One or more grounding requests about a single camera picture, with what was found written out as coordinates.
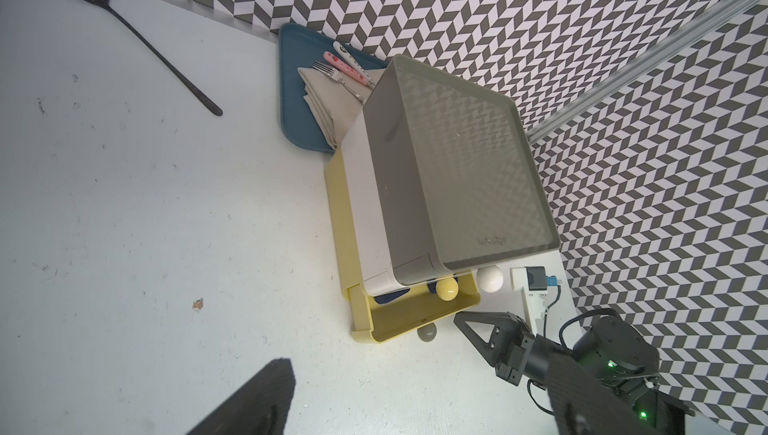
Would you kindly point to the patterned spoon pink handle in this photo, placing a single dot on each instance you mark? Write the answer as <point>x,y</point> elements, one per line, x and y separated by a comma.
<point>338,71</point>

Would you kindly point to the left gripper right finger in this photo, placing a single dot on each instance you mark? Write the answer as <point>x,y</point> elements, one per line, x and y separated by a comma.
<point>581,405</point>

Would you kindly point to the navy brooch box three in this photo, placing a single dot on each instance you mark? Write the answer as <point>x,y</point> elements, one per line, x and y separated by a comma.
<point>390,297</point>

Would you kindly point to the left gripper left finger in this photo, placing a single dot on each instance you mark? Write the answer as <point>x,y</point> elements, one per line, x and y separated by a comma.
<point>259,407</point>

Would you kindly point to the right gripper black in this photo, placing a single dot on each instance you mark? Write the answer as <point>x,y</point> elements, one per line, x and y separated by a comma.
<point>611,351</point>

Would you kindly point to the white handled utensil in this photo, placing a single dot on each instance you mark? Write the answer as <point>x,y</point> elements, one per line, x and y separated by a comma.
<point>352,62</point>

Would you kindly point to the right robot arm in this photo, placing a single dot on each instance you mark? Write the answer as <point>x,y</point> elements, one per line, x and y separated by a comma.
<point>663,413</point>

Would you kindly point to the three-tier drawer cabinet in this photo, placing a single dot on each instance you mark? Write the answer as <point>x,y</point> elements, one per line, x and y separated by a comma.
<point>441,180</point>

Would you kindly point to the aluminium corner post right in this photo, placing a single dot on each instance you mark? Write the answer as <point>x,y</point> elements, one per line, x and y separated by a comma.
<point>710,20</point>

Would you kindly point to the blue tray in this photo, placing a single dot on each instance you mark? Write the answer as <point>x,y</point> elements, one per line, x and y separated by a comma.
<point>299,47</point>

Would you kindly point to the yellow bottom drawer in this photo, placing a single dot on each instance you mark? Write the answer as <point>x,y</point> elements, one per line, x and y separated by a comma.
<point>378,323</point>

